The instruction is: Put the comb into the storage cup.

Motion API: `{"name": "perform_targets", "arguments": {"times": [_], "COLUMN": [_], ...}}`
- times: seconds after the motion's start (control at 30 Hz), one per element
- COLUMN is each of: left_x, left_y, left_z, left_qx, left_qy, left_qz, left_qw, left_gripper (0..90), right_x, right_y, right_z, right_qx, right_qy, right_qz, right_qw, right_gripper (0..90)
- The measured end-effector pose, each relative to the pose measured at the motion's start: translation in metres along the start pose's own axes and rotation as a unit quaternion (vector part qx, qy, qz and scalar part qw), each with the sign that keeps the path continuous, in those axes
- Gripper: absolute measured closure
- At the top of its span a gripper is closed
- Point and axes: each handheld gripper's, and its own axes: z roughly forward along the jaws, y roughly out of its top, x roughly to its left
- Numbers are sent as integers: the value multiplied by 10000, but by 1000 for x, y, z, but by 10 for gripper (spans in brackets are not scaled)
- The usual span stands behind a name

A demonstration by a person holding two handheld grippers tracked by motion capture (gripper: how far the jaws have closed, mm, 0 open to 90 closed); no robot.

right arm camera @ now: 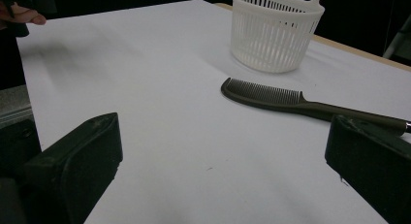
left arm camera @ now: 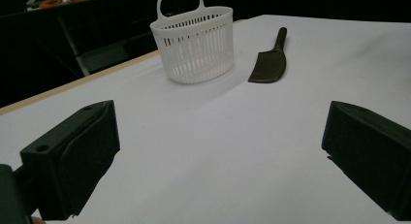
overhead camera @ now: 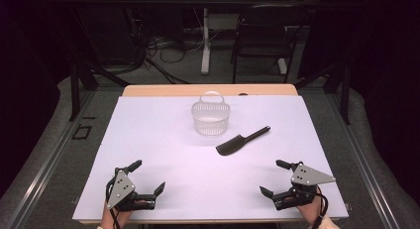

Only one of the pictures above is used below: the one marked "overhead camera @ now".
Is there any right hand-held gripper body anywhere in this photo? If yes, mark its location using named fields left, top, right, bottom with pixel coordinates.
left=272, top=161, right=337, bottom=211

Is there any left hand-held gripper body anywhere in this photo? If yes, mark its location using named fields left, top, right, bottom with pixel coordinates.
left=105, top=168, right=157, bottom=212

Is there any black spatula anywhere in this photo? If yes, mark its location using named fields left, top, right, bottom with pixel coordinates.
left=215, top=125, right=271, bottom=157

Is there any white plastic basket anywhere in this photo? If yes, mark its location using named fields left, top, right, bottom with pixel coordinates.
left=190, top=90, right=231, bottom=137

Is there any person's left hand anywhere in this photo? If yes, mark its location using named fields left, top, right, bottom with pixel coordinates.
left=99, top=198, right=147, bottom=229

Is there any person's right hand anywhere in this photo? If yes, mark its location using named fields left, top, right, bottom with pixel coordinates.
left=296, top=194, right=326, bottom=229

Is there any white table mat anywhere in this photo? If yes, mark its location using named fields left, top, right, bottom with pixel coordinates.
left=72, top=94, right=350, bottom=222

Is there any wooden table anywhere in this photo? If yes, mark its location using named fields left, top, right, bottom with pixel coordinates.
left=72, top=83, right=350, bottom=225

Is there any black folding chair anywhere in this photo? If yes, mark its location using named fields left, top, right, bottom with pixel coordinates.
left=230, top=4, right=312, bottom=85

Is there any white-legged wooden desk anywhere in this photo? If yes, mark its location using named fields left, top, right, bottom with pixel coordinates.
left=181, top=0, right=324, bottom=75

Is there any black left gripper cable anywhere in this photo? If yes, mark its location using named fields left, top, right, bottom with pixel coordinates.
left=104, top=171, right=122, bottom=229

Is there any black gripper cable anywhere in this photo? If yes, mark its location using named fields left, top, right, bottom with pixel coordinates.
left=104, top=171, right=122, bottom=229
left=309, top=184, right=330, bottom=229

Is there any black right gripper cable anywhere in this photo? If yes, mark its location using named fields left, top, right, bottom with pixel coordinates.
left=309, top=184, right=330, bottom=229

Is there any metal floor rail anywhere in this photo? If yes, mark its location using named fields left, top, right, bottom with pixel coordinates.
left=325, top=89, right=401, bottom=229
left=5, top=89, right=97, bottom=229

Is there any black frame stand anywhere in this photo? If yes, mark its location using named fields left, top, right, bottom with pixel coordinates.
left=68, top=60, right=131, bottom=123
left=293, top=60, right=352, bottom=126

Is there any tangle of floor cables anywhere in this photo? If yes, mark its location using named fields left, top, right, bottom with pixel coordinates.
left=132, top=10, right=206, bottom=85

